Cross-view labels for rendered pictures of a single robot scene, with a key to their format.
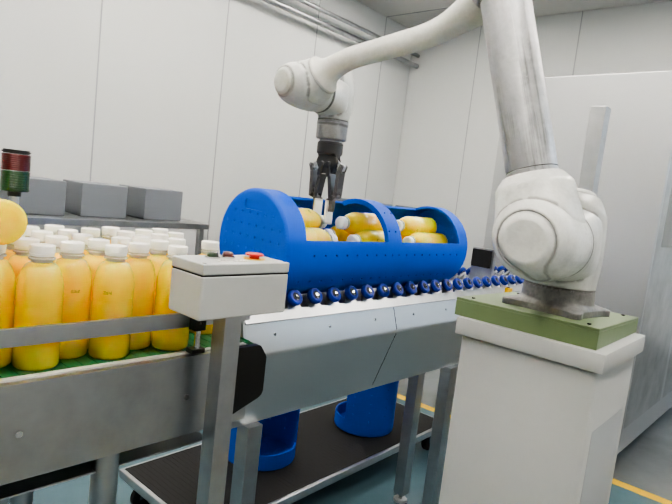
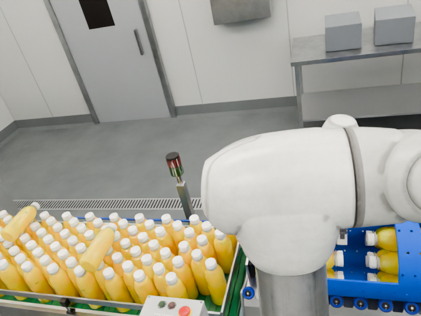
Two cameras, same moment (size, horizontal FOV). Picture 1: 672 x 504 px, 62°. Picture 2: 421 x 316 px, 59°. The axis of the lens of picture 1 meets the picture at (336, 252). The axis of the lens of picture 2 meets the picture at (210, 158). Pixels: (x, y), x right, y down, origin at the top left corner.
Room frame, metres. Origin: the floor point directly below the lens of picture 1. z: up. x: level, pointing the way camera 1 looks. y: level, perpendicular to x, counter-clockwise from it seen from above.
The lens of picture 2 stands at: (1.00, -0.60, 2.10)
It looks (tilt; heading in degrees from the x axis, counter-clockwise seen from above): 32 degrees down; 69
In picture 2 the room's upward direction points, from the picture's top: 13 degrees counter-clockwise
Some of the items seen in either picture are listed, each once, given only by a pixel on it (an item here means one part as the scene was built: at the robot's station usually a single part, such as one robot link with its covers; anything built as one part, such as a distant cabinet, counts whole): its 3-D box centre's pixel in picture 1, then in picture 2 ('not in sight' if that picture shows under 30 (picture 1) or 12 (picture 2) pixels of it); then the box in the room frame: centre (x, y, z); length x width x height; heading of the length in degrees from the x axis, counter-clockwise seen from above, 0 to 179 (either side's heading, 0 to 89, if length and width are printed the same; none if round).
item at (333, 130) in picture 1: (331, 131); not in sight; (1.62, 0.05, 1.42); 0.09 x 0.09 x 0.06
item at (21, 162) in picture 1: (15, 162); (173, 160); (1.35, 0.79, 1.23); 0.06 x 0.06 x 0.04
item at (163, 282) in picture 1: (173, 300); (178, 296); (1.10, 0.31, 1.00); 0.07 x 0.07 x 0.19
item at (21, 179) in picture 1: (15, 180); (176, 168); (1.35, 0.79, 1.18); 0.06 x 0.06 x 0.05
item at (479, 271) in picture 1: (481, 266); not in sight; (2.38, -0.63, 1.00); 0.10 x 0.04 x 0.15; 48
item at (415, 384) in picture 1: (409, 429); not in sight; (2.21, -0.39, 0.31); 0.06 x 0.06 x 0.63; 48
